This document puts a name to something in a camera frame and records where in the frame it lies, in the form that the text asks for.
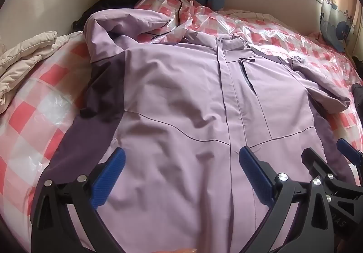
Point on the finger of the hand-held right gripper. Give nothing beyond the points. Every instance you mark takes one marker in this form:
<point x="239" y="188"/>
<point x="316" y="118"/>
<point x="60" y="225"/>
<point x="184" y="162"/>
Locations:
<point x="346" y="146"/>
<point x="314" y="163"/>

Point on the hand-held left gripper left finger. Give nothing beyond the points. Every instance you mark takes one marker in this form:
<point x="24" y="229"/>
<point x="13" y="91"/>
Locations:
<point x="109" y="176"/>

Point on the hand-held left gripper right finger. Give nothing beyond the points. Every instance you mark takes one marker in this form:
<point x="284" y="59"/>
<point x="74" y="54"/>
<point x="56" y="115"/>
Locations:
<point x="255" y="176"/>

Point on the purple jacket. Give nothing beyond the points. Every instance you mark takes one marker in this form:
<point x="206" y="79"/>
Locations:
<point x="175" y="94"/>

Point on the dark cloth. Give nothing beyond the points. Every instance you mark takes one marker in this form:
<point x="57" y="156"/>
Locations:
<point x="358" y="96"/>

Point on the whale print curtain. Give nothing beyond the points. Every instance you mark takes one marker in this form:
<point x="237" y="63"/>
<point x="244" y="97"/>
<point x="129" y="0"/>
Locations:
<point x="337" y="20"/>

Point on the beige quilt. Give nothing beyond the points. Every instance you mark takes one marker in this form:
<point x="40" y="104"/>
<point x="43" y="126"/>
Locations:
<point x="22" y="57"/>

